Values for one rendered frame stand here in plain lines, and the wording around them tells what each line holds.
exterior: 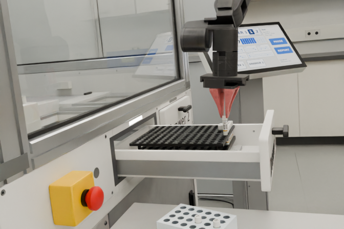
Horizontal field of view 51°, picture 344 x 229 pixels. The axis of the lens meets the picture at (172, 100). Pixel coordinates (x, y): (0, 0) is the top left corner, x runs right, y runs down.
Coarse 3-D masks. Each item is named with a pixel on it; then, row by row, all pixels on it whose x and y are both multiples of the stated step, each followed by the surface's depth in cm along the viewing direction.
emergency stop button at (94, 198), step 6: (96, 186) 60; (90, 192) 59; (96, 192) 59; (102, 192) 61; (90, 198) 58; (96, 198) 59; (102, 198) 61; (90, 204) 58; (96, 204) 59; (96, 210) 60
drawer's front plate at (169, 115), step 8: (184, 96) 134; (176, 104) 119; (184, 104) 128; (160, 112) 108; (168, 112) 112; (176, 112) 119; (184, 112) 128; (160, 120) 109; (168, 120) 111; (176, 120) 119; (184, 120) 128
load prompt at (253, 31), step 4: (248, 28) 182; (252, 28) 183; (256, 28) 184; (240, 32) 179; (244, 32) 180; (248, 32) 181; (252, 32) 181; (256, 32) 182; (260, 32) 183; (240, 36) 177
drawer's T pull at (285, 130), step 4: (272, 128) 82; (276, 128) 82; (280, 128) 81; (284, 128) 81; (288, 128) 81; (272, 132) 81; (276, 132) 80; (280, 132) 80; (284, 132) 78; (288, 132) 78; (284, 136) 78; (288, 136) 78
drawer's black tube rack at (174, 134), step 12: (156, 132) 93; (168, 132) 92; (180, 132) 91; (192, 132) 89; (204, 132) 89; (216, 132) 87; (132, 144) 84; (144, 144) 83; (156, 144) 82; (168, 144) 81; (180, 144) 80; (192, 144) 79; (204, 144) 78
